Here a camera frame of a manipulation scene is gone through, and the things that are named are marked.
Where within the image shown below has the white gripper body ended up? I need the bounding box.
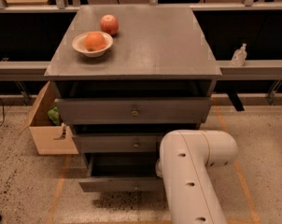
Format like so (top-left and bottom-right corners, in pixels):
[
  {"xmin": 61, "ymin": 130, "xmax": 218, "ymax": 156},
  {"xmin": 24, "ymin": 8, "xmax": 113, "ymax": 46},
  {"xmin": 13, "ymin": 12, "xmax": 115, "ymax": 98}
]
[{"xmin": 155, "ymin": 159, "xmax": 162, "ymax": 177}]

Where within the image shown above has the grey bottom drawer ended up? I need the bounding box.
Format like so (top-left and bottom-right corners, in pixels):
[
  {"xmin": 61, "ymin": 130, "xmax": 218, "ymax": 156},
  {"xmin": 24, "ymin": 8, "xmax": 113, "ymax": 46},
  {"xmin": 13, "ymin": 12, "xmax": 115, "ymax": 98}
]
[{"xmin": 78, "ymin": 152, "xmax": 163, "ymax": 192}]

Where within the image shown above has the grey drawer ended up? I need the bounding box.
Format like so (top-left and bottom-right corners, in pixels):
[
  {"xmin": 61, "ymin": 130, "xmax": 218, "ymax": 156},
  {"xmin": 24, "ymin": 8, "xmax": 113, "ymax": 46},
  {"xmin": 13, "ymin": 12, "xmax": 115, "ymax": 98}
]
[
  {"xmin": 55, "ymin": 97, "xmax": 211, "ymax": 125},
  {"xmin": 73, "ymin": 133, "xmax": 162, "ymax": 153},
  {"xmin": 78, "ymin": 152, "xmax": 163, "ymax": 192}
]

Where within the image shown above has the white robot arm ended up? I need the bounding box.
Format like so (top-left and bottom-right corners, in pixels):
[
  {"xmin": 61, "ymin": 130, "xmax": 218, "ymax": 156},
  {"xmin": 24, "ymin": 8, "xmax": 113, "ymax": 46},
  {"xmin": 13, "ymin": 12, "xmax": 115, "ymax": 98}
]
[{"xmin": 156, "ymin": 130, "xmax": 238, "ymax": 224}]

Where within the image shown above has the grey middle drawer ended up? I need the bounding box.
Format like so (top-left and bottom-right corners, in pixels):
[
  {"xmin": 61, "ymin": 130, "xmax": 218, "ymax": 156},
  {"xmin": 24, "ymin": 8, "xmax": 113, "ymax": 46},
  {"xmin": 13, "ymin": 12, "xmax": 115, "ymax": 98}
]
[{"xmin": 73, "ymin": 133, "xmax": 162, "ymax": 153}]

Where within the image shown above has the grey top drawer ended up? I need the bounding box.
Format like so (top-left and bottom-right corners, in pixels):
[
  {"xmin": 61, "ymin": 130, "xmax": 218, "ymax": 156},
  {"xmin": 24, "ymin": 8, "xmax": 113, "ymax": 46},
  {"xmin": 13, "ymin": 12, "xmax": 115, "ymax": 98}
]
[{"xmin": 55, "ymin": 97, "xmax": 211, "ymax": 125}]

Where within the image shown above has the grey wooden drawer cabinet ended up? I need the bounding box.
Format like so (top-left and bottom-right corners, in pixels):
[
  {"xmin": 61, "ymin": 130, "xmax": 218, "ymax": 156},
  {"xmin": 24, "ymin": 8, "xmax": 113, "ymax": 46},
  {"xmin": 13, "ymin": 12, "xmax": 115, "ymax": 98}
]
[{"xmin": 43, "ymin": 5, "xmax": 222, "ymax": 173}]

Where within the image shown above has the cardboard box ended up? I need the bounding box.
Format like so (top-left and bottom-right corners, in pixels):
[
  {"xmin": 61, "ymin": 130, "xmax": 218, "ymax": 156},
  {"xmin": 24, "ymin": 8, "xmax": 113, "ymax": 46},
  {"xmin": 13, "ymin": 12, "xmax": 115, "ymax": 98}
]
[{"xmin": 20, "ymin": 82, "xmax": 78, "ymax": 155}]

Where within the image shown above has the green item in box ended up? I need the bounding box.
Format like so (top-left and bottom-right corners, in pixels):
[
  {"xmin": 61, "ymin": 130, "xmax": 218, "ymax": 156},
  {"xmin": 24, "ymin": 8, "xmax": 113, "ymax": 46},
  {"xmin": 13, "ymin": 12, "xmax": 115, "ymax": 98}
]
[{"xmin": 48, "ymin": 106, "xmax": 62, "ymax": 126}]

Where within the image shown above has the clear sanitizer pump bottle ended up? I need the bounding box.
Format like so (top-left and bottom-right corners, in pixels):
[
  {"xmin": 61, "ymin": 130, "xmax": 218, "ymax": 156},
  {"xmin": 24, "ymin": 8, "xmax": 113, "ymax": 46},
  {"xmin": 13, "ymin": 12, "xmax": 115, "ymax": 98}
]
[{"xmin": 231, "ymin": 43, "xmax": 247, "ymax": 66}]

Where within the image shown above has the orange fruit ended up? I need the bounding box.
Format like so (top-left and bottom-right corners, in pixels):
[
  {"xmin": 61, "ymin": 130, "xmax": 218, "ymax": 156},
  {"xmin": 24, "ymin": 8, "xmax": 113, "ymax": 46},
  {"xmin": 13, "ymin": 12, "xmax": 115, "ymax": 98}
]
[{"xmin": 84, "ymin": 32, "xmax": 106, "ymax": 51}]

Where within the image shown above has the white ceramic bowl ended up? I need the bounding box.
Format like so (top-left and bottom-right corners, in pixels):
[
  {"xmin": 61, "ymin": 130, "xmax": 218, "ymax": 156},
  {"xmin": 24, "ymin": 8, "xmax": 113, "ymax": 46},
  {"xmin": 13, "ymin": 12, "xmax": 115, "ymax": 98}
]
[{"xmin": 72, "ymin": 32, "xmax": 113, "ymax": 58}]

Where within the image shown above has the red apple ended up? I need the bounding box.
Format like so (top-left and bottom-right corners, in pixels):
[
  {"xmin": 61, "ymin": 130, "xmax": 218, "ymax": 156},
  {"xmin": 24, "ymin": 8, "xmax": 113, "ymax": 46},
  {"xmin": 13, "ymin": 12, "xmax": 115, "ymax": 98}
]
[{"xmin": 100, "ymin": 15, "xmax": 119, "ymax": 35}]

